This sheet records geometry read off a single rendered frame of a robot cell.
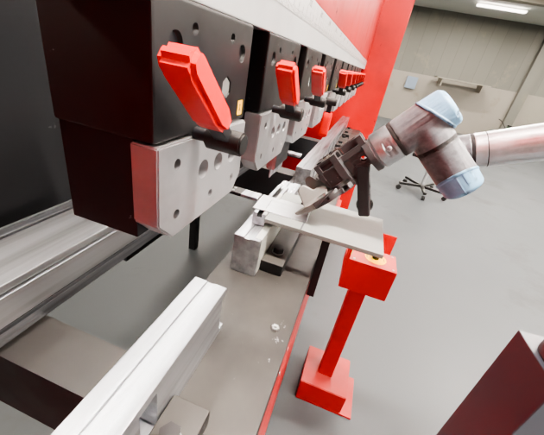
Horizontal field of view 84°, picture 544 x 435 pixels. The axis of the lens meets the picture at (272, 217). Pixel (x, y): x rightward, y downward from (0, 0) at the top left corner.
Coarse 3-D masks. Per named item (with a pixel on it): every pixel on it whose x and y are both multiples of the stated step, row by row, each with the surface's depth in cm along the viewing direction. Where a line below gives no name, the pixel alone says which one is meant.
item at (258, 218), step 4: (276, 188) 84; (280, 188) 86; (284, 188) 85; (272, 192) 81; (276, 192) 83; (280, 192) 84; (284, 192) 82; (272, 196) 79; (276, 196) 81; (256, 212) 69; (260, 212) 71; (256, 216) 70; (260, 216) 70; (264, 216) 69; (252, 220) 70; (256, 220) 70; (260, 220) 70; (260, 224) 70
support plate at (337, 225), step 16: (288, 192) 82; (320, 208) 77; (336, 208) 79; (272, 224) 67; (288, 224) 67; (304, 224) 68; (320, 224) 69; (336, 224) 70; (352, 224) 72; (368, 224) 73; (336, 240) 64; (352, 240) 65; (368, 240) 67
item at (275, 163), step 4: (284, 144) 68; (288, 144) 72; (284, 148) 69; (284, 152) 70; (276, 156) 65; (280, 156) 68; (284, 156) 72; (272, 160) 65; (276, 160) 65; (280, 160) 69; (284, 160) 73; (268, 164) 66; (272, 164) 66; (276, 164) 67; (280, 164) 74; (268, 168) 66; (272, 168) 66; (276, 168) 72; (272, 172) 69
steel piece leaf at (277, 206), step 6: (270, 204) 74; (276, 204) 74; (282, 204) 75; (288, 204) 76; (294, 204) 76; (270, 210) 71; (276, 210) 71; (282, 210) 72; (288, 210) 73; (294, 210) 73; (282, 216) 70; (288, 216) 70; (294, 216) 70; (300, 216) 71; (306, 216) 71; (306, 222) 69
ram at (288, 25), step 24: (192, 0) 19; (216, 0) 22; (240, 0) 25; (264, 0) 29; (336, 0) 61; (360, 0) 97; (264, 24) 31; (288, 24) 38; (336, 24) 69; (360, 24) 117; (312, 48) 54; (336, 48) 79; (360, 48) 149
